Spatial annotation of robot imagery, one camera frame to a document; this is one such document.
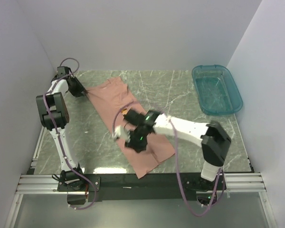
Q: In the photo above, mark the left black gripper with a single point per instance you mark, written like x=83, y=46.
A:
x=80, y=88

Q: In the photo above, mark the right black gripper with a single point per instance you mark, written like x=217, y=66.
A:
x=138, y=146

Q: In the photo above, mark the teal plastic basin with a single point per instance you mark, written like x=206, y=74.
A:
x=216, y=90

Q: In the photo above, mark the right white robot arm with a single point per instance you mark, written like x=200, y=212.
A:
x=211, y=137

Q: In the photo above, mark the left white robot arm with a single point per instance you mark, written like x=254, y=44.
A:
x=55, y=118

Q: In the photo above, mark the black base beam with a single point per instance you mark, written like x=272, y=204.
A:
x=150, y=187

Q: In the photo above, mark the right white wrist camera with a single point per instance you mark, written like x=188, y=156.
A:
x=120, y=132

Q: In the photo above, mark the aluminium frame rail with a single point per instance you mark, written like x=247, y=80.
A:
x=44, y=184

